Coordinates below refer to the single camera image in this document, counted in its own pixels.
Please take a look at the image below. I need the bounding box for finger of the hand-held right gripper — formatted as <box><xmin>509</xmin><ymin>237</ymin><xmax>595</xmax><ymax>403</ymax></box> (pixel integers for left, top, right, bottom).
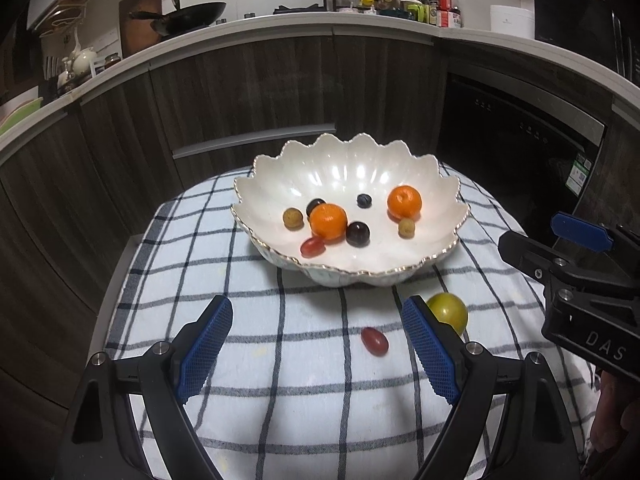
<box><xmin>551</xmin><ymin>212</ymin><xmax>640</xmax><ymax>281</ymax></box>
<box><xmin>498</xmin><ymin>230</ymin><xmax>640</xmax><ymax>302</ymax></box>

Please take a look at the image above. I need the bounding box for red label bottle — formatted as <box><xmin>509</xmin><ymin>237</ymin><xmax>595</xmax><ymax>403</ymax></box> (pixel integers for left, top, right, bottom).
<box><xmin>437</xmin><ymin>0</ymin><xmax>462</xmax><ymax>29</ymax></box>

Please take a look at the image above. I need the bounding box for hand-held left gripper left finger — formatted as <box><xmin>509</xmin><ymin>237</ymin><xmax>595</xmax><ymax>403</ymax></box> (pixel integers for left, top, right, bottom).
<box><xmin>55</xmin><ymin>295</ymin><xmax>234</xmax><ymax>480</ymax></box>

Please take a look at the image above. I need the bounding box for black wok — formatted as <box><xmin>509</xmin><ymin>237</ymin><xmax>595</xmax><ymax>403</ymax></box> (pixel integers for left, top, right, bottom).
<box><xmin>129</xmin><ymin>0</ymin><xmax>227</xmax><ymax>37</ymax></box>

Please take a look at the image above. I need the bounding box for built-in black dishwasher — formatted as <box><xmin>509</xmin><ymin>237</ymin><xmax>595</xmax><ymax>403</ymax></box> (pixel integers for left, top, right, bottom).
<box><xmin>437</xmin><ymin>72</ymin><xmax>607</xmax><ymax>241</ymax></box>

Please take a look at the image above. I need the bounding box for person's right hand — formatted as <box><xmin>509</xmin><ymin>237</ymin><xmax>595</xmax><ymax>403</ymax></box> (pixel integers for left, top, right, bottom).
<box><xmin>585</xmin><ymin>370</ymin><xmax>640</xmax><ymax>480</ymax></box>

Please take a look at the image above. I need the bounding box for white teapot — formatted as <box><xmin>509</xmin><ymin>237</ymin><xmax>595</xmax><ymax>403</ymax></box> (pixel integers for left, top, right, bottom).
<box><xmin>72</xmin><ymin>47</ymin><xmax>99</xmax><ymax>75</ymax></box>

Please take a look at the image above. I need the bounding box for green tomato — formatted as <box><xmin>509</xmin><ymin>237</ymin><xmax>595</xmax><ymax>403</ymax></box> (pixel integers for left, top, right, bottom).
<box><xmin>426</xmin><ymin>292</ymin><xmax>469</xmax><ymax>337</ymax></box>

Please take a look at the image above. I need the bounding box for orange mandarin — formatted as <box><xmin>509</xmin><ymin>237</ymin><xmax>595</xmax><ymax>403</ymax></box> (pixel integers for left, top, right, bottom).
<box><xmin>387</xmin><ymin>186</ymin><xmax>423</xmax><ymax>221</ymax></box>
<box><xmin>309</xmin><ymin>202</ymin><xmax>348</xmax><ymax>241</ymax></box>

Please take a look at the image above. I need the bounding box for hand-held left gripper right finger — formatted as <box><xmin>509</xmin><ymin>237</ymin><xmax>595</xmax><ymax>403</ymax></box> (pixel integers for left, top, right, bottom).
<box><xmin>401</xmin><ymin>295</ymin><xmax>586</xmax><ymax>480</ymax></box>

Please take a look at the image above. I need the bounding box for white scalloped bowl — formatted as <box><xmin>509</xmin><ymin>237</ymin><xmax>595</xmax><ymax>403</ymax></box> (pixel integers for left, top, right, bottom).
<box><xmin>231</xmin><ymin>133</ymin><xmax>471</xmax><ymax>288</ymax></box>

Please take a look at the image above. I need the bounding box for wooden cutting board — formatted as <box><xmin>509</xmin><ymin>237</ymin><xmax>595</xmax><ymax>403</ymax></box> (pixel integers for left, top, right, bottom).
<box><xmin>119</xmin><ymin>0</ymin><xmax>163</xmax><ymax>58</ymax></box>

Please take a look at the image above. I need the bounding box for metal drawer handle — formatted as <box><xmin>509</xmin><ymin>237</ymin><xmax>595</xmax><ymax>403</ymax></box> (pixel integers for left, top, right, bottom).
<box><xmin>172</xmin><ymin>122</ymin><xmax>336</xmax><ymax>160</ymax></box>

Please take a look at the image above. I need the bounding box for blue checked cloth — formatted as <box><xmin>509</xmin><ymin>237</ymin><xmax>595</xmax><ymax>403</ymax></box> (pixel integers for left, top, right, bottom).
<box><xmin>102</xmin><ymin>162</ymin><xmax>601</xmax><ymax>480</ymax></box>

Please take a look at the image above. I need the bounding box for white kitchen countertop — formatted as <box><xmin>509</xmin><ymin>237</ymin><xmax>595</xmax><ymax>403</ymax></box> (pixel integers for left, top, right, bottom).
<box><xmin>0</xmin><ymin>10</ymin><xmax>640</xmax><ymax>161</ymax></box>

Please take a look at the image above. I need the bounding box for green white sticker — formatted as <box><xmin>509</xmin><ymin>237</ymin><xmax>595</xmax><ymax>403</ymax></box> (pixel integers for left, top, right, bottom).
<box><xmin>569</xmin><ymin>152</ymin><xmax>591</xmax><ymax>194</ymax></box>

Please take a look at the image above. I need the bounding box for white paper roll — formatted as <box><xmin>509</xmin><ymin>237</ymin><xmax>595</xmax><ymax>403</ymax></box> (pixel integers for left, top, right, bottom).
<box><xmin>490</xmin><ymin>5</ymin><xmax>536</xmax><ymax>39</ymax></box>

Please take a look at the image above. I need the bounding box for black kitchen appliance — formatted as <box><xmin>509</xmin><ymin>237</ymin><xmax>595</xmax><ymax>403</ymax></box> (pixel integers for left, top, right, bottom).
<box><xmin>534</xmin><ymin>0</ymin><xmax>627</xmax><ymax>62</ymax></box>

